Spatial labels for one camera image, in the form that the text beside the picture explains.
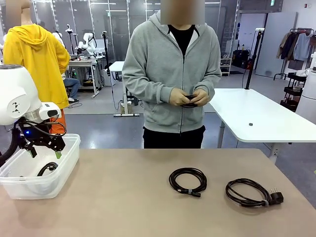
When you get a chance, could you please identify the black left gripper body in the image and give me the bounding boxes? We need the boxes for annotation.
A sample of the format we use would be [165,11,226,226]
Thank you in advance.
[15,118,60,149]

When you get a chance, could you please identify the black power cord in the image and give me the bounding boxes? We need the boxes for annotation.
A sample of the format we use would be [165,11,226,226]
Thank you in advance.
[225,178,284,208]
[37,161,59,177]

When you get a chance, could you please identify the black cable grey tie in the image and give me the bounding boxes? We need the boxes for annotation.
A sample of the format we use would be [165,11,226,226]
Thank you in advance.
[168,167,207,198]

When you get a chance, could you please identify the thin black cable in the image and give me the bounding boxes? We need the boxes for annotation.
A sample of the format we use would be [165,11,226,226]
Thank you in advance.
[181,94,199,108]

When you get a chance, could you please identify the person's right forearm grey sleeve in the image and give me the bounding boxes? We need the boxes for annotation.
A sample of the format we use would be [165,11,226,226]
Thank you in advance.
[122,79,173,104]

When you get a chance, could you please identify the person's left forearm grey sleeve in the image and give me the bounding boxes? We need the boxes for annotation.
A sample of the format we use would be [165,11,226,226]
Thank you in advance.
[202,71,222,102]

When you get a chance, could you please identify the person's right hand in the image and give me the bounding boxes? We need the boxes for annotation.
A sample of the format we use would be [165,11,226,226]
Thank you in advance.
[169,88,196,106]

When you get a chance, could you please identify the person's left hand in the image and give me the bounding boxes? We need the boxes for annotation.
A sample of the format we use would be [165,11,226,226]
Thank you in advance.
[190,88,210,107]

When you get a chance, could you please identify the orange trousers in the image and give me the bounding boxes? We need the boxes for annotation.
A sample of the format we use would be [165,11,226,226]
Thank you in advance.
[49,108,68,135]

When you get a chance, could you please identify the translucent plastic storage bin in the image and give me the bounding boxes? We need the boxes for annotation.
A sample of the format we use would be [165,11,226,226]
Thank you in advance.
[0,133,81,200]

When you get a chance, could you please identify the seated person in jeans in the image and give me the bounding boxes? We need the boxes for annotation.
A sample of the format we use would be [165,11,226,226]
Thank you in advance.
[63,78,81,104]

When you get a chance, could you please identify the yellow hoodie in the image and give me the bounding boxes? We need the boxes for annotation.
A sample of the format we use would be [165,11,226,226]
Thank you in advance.
[2,24,71,110]

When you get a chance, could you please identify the white robot workbench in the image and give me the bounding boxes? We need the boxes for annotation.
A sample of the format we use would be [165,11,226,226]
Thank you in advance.
[68,58,100,99]

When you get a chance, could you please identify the white standing desk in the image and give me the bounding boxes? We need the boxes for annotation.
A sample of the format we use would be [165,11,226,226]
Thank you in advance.
[108,61,141,118]

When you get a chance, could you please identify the tripod with white head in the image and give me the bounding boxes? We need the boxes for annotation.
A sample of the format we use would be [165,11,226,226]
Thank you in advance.
[65,24,78,55]

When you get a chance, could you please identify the black tripod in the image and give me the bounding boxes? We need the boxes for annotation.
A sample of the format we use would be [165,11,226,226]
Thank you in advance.
[102,31,111,70]

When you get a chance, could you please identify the beige mannequin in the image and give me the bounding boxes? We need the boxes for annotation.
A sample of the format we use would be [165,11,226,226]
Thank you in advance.
[6,0,34,27]

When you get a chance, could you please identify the person in grey hoodie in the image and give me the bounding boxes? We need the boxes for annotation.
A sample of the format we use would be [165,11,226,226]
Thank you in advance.
[122,9,222,149]

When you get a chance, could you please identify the low shoe rack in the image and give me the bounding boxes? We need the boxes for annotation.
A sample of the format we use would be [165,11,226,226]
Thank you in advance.
[220,58,233,77]

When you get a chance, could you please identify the black cases stack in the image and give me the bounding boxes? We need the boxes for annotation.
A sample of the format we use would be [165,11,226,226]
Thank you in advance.
[233,49,253,69]

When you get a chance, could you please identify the large white table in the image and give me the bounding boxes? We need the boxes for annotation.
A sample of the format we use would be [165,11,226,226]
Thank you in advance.
[208,88,316,163]

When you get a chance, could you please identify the black stand pole white top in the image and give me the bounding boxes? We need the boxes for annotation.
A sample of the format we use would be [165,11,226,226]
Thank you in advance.
[244,27,265,90]

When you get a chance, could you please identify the grey partition panel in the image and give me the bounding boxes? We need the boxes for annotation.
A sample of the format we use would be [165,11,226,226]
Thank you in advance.
[255,11,299,79]

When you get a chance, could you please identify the black utility cart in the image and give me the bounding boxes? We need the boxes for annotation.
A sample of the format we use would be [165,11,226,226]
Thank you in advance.
[280,71,308,112]

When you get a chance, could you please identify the clothes rack with garments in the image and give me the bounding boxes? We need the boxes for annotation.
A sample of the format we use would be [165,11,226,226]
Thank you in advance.
[273,28,316,81]

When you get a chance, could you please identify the left arm black cable sleeve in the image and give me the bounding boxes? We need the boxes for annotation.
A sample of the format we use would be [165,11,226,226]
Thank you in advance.
[0,127,22,168]

